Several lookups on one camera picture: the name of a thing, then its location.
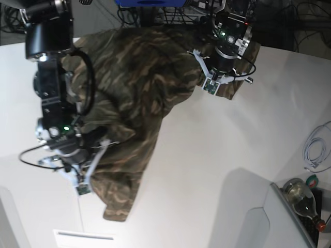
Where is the blue box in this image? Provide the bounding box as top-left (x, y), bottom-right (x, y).
top-left (115, 0), bottom-right (191, 8)

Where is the white coiled cable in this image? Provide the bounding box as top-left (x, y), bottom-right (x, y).
top-left (303, 120), bottom-right (331, 172)

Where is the green tape roll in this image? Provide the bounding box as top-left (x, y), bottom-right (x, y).
top-left (306, 174), bottom-right (319, 189)

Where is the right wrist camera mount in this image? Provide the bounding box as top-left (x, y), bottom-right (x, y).
top-left (38, 139), bottom-right (119, 196)

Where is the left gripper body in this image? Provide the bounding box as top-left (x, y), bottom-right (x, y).
top-left (210, 46), bottom-right (237, 76)

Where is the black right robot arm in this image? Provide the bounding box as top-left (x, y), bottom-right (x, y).
top-left (20, 1), bottom-right (106, 172)

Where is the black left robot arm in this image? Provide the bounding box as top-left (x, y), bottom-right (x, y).
top-left (209, 1), bottom-right (257, 76)

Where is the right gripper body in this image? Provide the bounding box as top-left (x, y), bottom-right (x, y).
top-left (49, 129), bottom-right (107, 166)

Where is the camouflage t-shirt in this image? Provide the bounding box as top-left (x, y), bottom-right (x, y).
top-left (61, 25), bottom-right (261, 223)

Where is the clear plastic bottle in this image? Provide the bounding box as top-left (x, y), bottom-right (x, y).
top-left (283, 178), bottom-right (326, 232)

